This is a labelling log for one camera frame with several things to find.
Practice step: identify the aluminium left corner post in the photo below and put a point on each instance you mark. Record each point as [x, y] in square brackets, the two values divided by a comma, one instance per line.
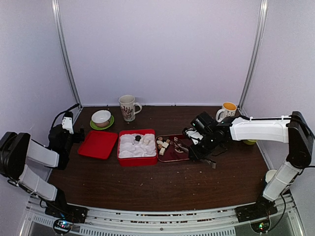
[64, 52]

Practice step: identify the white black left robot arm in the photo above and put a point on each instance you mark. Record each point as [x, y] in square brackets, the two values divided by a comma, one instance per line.
[18, 149]

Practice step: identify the metal serving tongs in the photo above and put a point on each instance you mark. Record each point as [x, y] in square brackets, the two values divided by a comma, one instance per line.
[180, 146]

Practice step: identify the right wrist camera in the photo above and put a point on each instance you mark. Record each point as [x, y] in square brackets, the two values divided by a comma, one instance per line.
[193, 135]

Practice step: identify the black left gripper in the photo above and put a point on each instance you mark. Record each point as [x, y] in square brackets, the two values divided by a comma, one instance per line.
[81, 137]

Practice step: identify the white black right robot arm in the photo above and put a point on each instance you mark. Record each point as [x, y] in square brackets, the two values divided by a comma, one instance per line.
[292, 130]

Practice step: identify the aluminium right corner post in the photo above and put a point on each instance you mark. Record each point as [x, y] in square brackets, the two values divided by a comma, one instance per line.
[255, 52]

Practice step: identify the aluminium corner post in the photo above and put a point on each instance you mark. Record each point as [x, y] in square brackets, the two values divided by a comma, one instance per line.
[255, 52]
[64, 52]

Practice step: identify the aluminium front rail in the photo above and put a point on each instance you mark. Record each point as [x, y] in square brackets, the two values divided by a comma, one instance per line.
[221, 221]

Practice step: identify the red tin lid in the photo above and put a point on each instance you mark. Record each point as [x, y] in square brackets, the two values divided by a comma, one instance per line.
[98, 144]

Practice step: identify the white paper cup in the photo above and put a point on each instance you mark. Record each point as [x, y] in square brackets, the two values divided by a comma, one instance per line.
[269, 175]

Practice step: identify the white paper liners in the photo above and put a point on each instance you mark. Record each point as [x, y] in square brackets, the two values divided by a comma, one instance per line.
[129, 148]

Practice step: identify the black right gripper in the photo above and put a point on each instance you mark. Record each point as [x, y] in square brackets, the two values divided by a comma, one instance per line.
[197, 155]

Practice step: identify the tall coral pattern mug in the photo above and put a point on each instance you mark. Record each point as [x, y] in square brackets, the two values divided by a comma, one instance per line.
[129, 107]

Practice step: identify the red tin box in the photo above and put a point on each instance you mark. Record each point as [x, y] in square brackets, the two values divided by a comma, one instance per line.
[142, 161]

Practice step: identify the green saucer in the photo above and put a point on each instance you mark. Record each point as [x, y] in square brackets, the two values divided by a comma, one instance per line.
[93, 125]

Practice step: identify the lime green plastic bowl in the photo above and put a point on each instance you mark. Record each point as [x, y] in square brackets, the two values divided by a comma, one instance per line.
[249, 142]

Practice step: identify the white ceramic bowl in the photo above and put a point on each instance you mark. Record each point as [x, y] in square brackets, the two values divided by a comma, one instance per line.
[101, 118]

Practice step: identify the flower pattern mug yellow inside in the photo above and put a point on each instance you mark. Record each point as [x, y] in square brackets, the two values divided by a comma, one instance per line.
[228, 109]

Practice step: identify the dark red lacquer tray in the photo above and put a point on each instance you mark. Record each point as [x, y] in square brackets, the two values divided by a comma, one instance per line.
[172, 155]

